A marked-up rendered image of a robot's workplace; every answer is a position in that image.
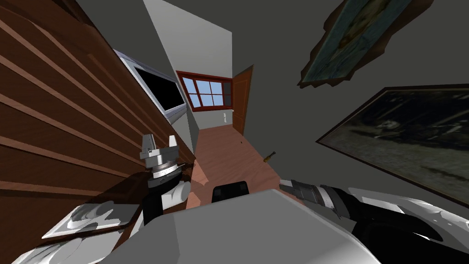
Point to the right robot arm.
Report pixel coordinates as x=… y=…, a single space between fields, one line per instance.
x=388 y=220

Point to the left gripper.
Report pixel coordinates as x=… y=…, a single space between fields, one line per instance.
x=161 y=157

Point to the brown slatted cupboard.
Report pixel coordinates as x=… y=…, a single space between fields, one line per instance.
x=55 y=121

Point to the dark picture in brown frame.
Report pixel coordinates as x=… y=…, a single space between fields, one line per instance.
x=410 y=139

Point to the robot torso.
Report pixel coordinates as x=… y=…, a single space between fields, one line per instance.
x=249 y=231

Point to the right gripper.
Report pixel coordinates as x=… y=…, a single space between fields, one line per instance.
x=304 y=192

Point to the silver framed black screen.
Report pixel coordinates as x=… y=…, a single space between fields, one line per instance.
x=161 y=90

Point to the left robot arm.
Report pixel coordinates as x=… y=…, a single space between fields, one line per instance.
x=161 y=200

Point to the brown door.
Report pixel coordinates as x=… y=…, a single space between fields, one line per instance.
x=242 y=99

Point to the red framed window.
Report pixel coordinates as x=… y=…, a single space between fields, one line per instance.
x=207 y=91

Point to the blue picture in brown frame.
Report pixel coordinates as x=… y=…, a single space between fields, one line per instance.
x=351 y=40

